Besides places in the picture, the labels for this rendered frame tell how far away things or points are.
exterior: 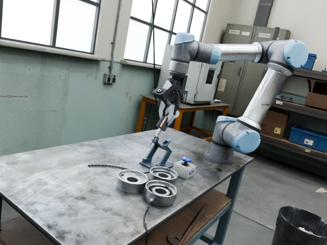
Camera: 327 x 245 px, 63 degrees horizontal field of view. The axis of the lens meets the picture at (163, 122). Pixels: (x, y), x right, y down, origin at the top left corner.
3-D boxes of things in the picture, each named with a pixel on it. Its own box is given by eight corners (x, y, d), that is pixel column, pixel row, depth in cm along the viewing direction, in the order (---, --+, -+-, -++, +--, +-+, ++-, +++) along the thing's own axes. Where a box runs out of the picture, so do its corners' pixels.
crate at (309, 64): (312, 72, 401) (317, 57, 396) (311, 70, 369) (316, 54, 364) (276, 65, 426) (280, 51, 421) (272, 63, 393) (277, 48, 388)
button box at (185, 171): (186, 180, 106) (189, 168, 105) (171, 173, 110) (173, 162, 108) (195, 175, 113) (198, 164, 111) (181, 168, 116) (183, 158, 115)
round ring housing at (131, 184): (109, 186, 89) (111, 175, 88) (127, 177, 98) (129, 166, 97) (135, 199, 84) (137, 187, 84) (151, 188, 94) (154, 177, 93)
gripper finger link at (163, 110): (169, 122, 115) (175, 102, 112) (160, 123, 110) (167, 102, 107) (163, 119, 116) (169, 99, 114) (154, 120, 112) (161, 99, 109)
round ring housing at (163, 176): (180, 184, 101) (183, 174, 100) (165, 192, 92) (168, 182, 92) (158, 173, 107) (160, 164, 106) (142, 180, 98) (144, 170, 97)
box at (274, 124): (286, 141, 391) (294, 116, 383) (252, 131, 413) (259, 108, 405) (288, 137, 426) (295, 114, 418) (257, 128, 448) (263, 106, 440)
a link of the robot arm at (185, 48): (200, 35, 101) (179, 30, 98) (194, 64, 103) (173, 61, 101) (192, 36, 108) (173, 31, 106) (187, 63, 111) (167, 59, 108)
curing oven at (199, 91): (196, 108, 309) (209, 51, 295) (155, 96, 341) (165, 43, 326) (217, 106, 361) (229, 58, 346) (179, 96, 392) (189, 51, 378)
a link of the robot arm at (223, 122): (227, 138, 144) (234, 114, 141) (241, 147, 132) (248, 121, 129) (208, 136, 141) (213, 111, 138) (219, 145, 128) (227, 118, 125)
